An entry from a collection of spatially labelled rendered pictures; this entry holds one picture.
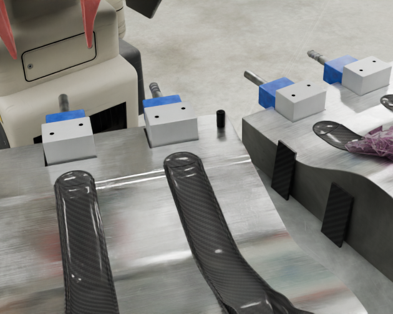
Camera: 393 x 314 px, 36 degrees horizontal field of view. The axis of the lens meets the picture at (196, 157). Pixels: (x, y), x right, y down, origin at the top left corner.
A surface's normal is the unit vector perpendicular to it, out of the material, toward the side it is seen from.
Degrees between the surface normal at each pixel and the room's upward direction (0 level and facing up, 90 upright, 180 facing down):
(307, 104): 90
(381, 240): 90
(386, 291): 0
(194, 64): 0
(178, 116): 0
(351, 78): 90
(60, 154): 90
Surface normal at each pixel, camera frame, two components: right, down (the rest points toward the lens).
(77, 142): 0.24, 0.57
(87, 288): -0.07, -0.92
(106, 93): 0.60, 0.56
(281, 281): -0.14, -0.97
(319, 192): -0.85, 0.33
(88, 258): -0.08, -0.76
